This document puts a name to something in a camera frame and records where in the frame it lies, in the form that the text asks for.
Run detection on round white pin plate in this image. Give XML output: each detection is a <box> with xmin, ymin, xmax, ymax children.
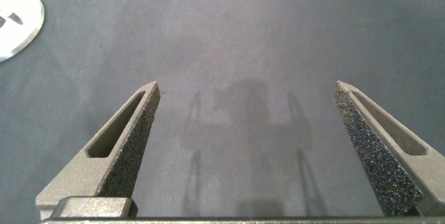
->
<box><xmin>0</xmin><ymin>0</ymin><xmax>46</xmax><ymax>63</ymax></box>

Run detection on dark table mat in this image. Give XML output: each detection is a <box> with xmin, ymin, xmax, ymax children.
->
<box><xmin>0</xmin><ymin>0</ymin><xmax>445</xmax><ymax>218</ymax></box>

